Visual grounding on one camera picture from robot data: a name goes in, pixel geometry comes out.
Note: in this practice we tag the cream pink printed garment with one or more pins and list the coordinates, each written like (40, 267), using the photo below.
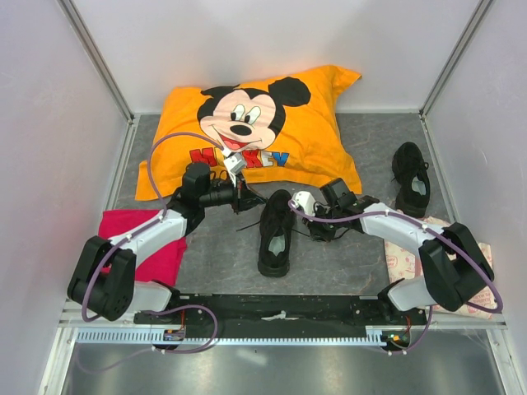
(403, 264)

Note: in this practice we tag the folded magenta cloth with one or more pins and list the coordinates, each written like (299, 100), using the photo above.
(163, 265)

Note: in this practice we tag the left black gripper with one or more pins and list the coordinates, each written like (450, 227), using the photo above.
(240, 194)

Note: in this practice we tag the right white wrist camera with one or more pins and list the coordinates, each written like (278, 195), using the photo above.
(305, 201)

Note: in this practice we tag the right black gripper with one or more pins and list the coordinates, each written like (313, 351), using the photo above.
(316, 232)

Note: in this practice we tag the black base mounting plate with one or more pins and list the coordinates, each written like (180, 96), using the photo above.
(283, 315)

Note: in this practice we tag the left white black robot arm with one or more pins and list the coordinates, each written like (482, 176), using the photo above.
(104, 281)

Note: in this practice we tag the grey slotted cable duct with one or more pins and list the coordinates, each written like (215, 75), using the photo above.
(163, 337)

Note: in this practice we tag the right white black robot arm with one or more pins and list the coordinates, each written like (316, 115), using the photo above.
(454, 268)

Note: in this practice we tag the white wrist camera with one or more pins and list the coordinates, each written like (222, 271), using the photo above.
(234, 164)
(305, 201)

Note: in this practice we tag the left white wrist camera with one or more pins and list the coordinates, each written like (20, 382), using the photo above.
(234, 164)

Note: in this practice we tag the black sneaker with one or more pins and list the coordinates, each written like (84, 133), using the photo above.
(276, 225)
(410, 172)

